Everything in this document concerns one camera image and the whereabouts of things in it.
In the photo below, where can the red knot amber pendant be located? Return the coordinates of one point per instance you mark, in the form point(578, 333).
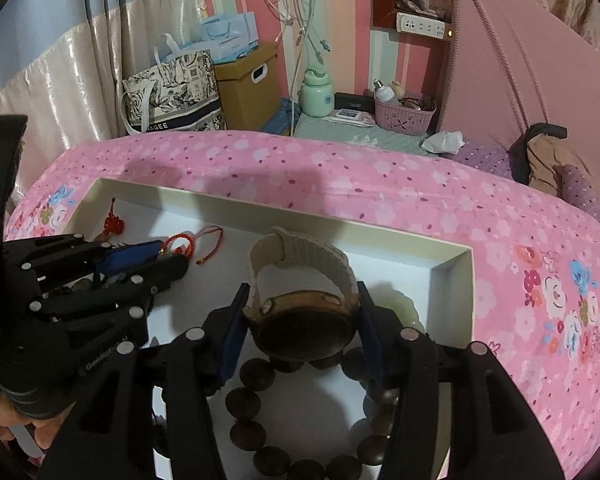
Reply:
point(112, 221)

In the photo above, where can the white light bulb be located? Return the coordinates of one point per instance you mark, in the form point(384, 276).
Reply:
point(385, 91)

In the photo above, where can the wet wipes pack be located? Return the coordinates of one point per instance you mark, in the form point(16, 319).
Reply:
point(352, 116)

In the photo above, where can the light blue paper bag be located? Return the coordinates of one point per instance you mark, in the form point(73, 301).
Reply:
point(230, 35)

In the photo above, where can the white tissue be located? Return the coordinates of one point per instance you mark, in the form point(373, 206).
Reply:
point(442, 141)

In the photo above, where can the purple dotted blanket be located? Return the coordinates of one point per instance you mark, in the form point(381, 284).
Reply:
point(580, 185)

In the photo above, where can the brown cardboard storage box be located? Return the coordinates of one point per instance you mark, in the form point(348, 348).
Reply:
point(245, 95)

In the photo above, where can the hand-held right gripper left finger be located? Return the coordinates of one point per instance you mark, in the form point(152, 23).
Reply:
point(230, 340)

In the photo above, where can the pink plastic basket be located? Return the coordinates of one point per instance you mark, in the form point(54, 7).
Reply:
point(405, 120)

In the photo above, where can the black box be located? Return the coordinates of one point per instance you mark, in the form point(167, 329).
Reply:
point(352, 100)

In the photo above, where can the blue sheer curtain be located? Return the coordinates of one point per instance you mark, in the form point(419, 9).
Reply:
point(45, 0)

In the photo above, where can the green water bottle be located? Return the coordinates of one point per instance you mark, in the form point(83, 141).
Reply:
point(316, 97)

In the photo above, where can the green cloth nightstand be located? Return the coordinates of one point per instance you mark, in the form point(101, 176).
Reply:
point(330, 136)

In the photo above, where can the blue woven cloth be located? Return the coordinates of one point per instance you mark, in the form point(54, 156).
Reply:
point(282, 117)

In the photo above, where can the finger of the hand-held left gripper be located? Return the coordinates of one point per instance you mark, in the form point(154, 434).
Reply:
point(165, 272)
point(125, 260)

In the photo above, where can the person's left hand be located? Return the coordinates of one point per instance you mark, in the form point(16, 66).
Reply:
point(10, 419)

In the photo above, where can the white power strip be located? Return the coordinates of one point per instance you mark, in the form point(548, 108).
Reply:
point(422, 25)

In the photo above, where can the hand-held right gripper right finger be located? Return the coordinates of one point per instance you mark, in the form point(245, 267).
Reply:
point(372, 340)

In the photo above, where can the pink floral bedsheet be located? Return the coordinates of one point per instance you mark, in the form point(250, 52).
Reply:
point(480, 220)

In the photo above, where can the white shallow tray box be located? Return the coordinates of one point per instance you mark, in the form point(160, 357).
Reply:
point(180, 215)

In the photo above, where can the cream satin curtain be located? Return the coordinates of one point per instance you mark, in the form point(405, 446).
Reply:
point(65, 75)

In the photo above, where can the floral print tote bag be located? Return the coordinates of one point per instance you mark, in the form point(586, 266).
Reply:
point(180, 90)

